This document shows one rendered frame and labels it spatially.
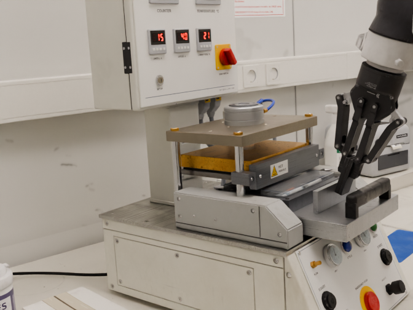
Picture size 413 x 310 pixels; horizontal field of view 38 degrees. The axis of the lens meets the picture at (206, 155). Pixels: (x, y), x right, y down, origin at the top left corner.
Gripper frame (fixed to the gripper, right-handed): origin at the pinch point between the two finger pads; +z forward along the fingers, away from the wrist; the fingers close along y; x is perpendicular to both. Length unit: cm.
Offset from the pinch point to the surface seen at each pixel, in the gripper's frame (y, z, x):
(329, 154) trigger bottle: -40, 29, 80
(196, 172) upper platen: -24.8, 9.0, -10.9
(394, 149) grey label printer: -25, 24, 96
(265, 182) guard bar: -10.6, 4.7, -9.1
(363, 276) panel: 8.6, 17.5, 1.8
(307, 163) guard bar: -11.2, 4.2, 6.3
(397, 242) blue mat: 1, 29, 44
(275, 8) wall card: -73, -11, 77
